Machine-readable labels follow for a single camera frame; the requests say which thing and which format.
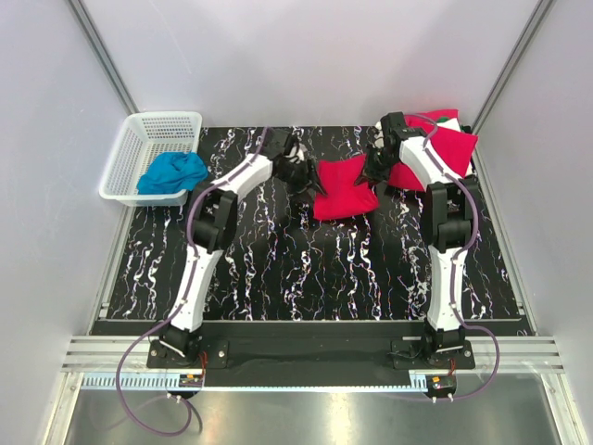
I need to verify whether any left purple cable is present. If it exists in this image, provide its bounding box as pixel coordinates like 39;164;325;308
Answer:
114;125;271;438

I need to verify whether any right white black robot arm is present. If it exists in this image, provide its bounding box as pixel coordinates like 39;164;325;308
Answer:
354;112;478;369

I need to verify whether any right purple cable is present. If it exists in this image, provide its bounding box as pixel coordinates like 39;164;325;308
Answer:
379;113;500;403

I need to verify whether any aluminium corner post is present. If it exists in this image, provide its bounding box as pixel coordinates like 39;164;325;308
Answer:
66;0;139;115
472;0;555;134

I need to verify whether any red t-shirt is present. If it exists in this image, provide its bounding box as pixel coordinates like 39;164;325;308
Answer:
313;155;379;221
387;117;478;192

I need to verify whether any right aluminium corner post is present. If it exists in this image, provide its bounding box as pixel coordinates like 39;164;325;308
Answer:
472;0;555;134

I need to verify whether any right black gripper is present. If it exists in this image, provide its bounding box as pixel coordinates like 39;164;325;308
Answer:
356;144;398;189

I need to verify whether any left small controller board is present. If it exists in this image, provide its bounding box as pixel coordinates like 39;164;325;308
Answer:
179;374;205;388

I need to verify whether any left aluminium corner post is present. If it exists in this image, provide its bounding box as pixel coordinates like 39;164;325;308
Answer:
66;0;139;115

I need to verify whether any white plastic basket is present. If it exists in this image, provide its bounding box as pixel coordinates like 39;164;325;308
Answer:
98;111;202;208

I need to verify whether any folded red t-shirt on stack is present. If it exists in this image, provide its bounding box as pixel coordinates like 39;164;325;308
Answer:
387;117;478;192

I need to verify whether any blue crumpled t-shirt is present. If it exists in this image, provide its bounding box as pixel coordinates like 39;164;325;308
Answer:
137;152;208;195

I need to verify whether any right small controller board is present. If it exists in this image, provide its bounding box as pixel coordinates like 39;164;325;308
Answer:
427;375;457;392

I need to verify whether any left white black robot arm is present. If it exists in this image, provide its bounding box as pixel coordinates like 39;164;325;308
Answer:
158;128;325;367

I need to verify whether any aluminium front rail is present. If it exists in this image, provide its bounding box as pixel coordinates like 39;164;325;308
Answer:
61;337;563;392

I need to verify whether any black marble pattern mat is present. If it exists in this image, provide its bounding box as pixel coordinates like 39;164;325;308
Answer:
104;126;521;321

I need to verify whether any purple cable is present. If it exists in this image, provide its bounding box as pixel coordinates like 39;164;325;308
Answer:
379;113;500;403
114;125;271;438

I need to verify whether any stack of folded shirts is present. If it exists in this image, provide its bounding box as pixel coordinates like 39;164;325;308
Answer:
406;109;478;177

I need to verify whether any small controller board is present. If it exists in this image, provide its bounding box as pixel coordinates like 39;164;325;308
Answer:
179;374;205;388
427;375;457;392

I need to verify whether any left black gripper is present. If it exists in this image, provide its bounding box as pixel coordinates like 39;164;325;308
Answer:
273;159;326;205

